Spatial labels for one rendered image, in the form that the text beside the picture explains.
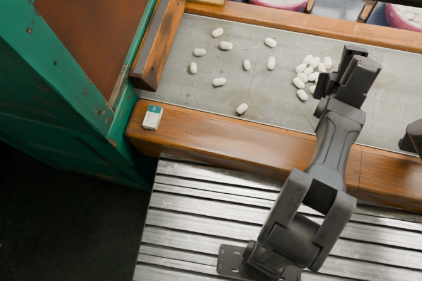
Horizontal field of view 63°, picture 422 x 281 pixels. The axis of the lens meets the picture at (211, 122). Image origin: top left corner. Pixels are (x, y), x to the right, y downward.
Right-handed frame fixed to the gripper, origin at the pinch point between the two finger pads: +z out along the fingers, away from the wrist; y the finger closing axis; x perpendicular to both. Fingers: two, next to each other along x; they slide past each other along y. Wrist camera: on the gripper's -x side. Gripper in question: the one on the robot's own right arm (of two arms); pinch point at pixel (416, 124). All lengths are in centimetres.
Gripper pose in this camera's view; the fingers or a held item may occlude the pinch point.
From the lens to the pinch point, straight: 99.1
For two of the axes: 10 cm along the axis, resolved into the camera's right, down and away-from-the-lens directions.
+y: -9.7, -2.2, 1.4
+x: -1.3, 8.6, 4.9
